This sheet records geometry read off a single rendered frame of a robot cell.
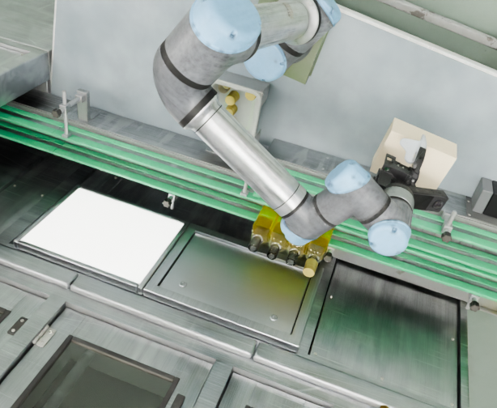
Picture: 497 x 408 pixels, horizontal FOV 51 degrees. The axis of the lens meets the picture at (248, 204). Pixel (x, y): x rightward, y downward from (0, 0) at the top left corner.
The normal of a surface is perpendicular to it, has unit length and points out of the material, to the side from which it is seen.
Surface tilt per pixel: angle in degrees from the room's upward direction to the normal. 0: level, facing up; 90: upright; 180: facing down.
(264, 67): 9
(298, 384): 90
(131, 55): 0
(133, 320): 90
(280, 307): 90
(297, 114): 0
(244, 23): 81
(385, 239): 0
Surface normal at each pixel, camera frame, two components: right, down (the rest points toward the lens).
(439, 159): -0.32, 0.53
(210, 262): 0.15, -0.79
